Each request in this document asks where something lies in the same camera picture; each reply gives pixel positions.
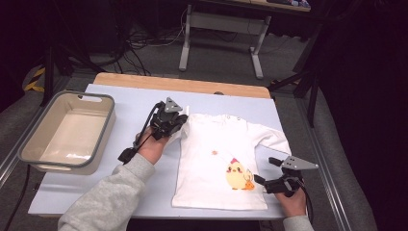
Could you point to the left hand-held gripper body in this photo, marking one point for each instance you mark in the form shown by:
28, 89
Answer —
165, 122

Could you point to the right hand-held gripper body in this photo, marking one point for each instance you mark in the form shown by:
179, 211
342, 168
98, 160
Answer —
298, 164

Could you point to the white t-shirt with chick print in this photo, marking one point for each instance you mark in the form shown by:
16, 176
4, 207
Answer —
208, 166

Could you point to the beige bin with grey rim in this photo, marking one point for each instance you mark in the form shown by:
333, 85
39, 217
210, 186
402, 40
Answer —
64, 109

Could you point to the person's left hand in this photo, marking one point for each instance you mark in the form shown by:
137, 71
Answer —
150, 147

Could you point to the person's right hand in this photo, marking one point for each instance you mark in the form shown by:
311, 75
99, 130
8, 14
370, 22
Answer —
293, 205

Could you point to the dark round table grommet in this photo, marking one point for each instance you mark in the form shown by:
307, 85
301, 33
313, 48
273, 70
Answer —
218, 93

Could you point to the black metal stand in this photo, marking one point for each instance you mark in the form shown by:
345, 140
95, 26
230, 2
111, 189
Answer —
312, 96

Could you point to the black tripod stand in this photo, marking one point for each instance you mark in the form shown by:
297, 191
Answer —
48, 73

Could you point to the yellow black hazard tape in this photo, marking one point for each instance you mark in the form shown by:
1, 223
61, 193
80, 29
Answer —
38, 73

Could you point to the dark multicoloured object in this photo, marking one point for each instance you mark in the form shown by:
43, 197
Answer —
298, 3

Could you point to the aluminium frame rail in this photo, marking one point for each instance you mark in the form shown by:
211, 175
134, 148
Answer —
324, 166
9, 163

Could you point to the white desk frame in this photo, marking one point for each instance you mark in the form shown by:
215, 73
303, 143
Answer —
224, 22

